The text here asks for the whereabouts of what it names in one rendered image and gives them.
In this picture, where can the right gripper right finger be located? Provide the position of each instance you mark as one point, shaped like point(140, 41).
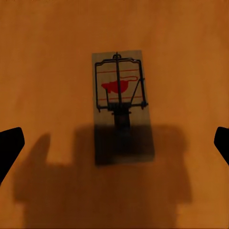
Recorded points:
point(221, 141)

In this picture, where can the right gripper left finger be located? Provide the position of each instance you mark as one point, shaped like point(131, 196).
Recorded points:
point(11, 143)

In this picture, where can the mousetrap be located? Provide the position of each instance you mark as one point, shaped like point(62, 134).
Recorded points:
point(122, 125)

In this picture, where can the cabinet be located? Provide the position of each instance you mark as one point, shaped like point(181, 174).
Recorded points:
point(46, 89)

